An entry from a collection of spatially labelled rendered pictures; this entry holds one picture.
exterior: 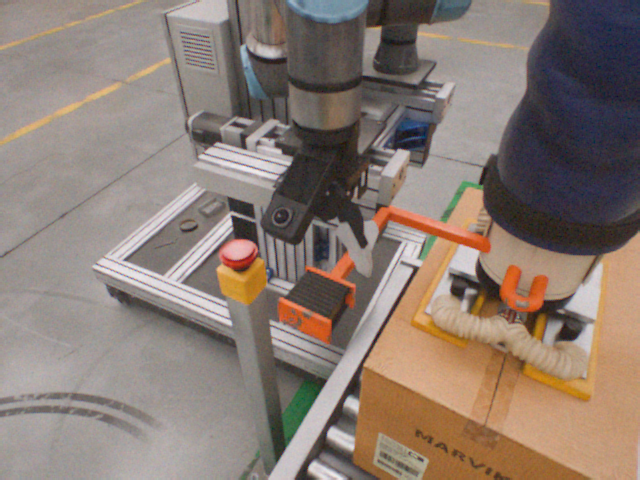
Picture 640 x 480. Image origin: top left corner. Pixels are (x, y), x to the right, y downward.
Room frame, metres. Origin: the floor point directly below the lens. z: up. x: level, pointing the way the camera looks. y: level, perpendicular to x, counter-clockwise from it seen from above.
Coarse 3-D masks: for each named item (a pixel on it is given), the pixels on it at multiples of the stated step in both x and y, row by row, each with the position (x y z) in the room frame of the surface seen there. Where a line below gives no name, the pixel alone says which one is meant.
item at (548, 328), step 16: (608, 272) 0.60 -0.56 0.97; (544, 320) 0.48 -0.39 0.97; (560, 320) 0.48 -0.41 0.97; (576, 320) 0.48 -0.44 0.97; (544, 336) 0.44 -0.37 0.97; (560, 336) 0.44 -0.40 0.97; (576, 336) 0.43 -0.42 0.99; (592, 336) 0.44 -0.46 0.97; (592, 352) 0.41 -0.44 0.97; (528, 368) 0.38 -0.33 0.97; (592, 368) 0.38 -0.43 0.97; (560, 384) 0.36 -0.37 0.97; (576, 384) 0.36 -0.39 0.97; (592, 384) 0.36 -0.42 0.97
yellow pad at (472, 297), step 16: (464, 224) 0.74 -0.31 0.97; (448, 256) 0.64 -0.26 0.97; (448, 272) 0.59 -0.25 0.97; (432, 288) 0.55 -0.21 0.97; (448, 288) 0.55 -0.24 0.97; (464, 288) 0.53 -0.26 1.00; (480, 288) 0.55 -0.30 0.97; (464, 304) 0.51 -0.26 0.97; (480, 304) 0.51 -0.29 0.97; (416, 320) 0.48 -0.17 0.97; (432, 320) 0.48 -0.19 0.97; (448, 336) 0.45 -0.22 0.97
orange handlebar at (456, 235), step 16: (384, 208) 0.64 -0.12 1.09; (400, 208) 0.64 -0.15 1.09; (384, 224) 0.61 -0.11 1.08; (416, 224) 0.61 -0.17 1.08; (432, 224) 0.60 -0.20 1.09; (448, 224) 0.60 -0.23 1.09; (464, 240) 0.56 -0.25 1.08; (480, 240) 0.55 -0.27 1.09; (336, 272) 0.48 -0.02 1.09; (512, 272) 0.48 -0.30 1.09; (512, 288) 0.45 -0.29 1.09; (544, 288) 0.45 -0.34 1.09; (512, 304) 0.42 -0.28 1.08; (528, 304) 0.42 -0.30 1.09
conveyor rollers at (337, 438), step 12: (360, 384) 0.61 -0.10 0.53; (348, 396) 0.56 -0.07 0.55; (348, 408) 0.53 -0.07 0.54; (336, 432) 0.47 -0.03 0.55; (348, 432) 0.47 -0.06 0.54; (336, 444) 0.45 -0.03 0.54; (348, 444) 0.44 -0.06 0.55; (348, 456) 0.42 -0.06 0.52; (312, 468) 0.39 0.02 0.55; (324, 468) 0.39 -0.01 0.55
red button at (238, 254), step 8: (232, 240) 0.61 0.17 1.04; (240, 240) 0.61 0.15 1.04; (248, 240) 0.61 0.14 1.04; (224, 248) 0.59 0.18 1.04; (232, 248) 0.59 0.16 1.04; (240, 248) 0.59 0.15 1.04; (248, 248) 0.59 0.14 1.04; (256, 248) 0.59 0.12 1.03; (224, 256) 0.57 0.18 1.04; (232, 256) 0.57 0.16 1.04; (240, 256) 0.57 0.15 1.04; (248, 256) 0.57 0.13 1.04; (256, 256) 0.58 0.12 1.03; (224, 264) 0.56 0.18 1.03; (232, 264) 0.55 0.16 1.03; (240, 264) 0.55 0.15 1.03; (248, 264) 0.56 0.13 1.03
